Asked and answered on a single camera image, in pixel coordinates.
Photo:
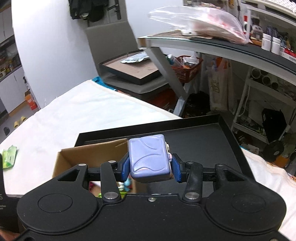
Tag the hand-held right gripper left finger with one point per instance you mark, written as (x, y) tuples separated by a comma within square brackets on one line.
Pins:
[(124, 170)]

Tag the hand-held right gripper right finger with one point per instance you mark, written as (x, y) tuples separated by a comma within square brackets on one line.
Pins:
[(176, 169)]

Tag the purple rounded box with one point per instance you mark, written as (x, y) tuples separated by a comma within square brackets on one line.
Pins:
[(149, 157)]

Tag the large black tray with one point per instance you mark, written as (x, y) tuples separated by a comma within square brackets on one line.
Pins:
[(198, 139)]

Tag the cardboard box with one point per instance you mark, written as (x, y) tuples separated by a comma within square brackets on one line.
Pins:
[(92, 150)]

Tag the green wet wipes packet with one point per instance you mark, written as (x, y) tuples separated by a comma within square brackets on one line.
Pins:
[(9, 157)]

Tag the dark shoe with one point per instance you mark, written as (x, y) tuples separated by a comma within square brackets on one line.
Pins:
[(6, 131)]

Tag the yellow slipper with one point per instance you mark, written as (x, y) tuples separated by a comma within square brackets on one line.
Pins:
[(17, 124), (23, 118)]

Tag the teal cloth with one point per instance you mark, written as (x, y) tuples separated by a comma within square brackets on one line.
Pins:
[(101, 82)]

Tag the white tote bag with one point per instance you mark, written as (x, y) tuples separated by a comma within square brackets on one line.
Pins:
[(218, 88)]

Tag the orange carton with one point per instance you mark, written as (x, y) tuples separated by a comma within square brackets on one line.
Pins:
[(31, 100)]

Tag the orange plastic basket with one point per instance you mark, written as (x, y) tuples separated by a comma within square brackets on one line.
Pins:
[(187, 69)]

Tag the black round spool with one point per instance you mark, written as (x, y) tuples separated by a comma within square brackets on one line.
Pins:
[(275, 151)]

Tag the black tray with brown board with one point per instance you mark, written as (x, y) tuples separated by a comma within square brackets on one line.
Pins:
[(136, 69)]

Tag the silver plastic packet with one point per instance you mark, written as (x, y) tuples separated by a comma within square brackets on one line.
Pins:
[(135, 58)]

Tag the white shelf rack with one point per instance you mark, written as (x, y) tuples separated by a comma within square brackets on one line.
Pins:
[(259, 88)]

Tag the white cabinet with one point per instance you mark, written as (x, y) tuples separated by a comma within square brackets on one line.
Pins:
[(11, 76)]

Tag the glass desk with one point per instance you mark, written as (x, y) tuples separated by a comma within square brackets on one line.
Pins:
[(231, 49)]

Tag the grey chair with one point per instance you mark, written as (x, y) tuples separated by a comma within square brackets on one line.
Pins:
[(111, 39)]

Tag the clear plastic bag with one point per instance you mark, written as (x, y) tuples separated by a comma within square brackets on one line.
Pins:
[(203, 23)]

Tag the white bottle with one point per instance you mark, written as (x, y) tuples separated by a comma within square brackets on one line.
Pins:
[(276, 46), (266, 42)]

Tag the hanging black bag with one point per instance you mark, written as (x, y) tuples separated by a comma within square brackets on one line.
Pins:
[(92, 9)]

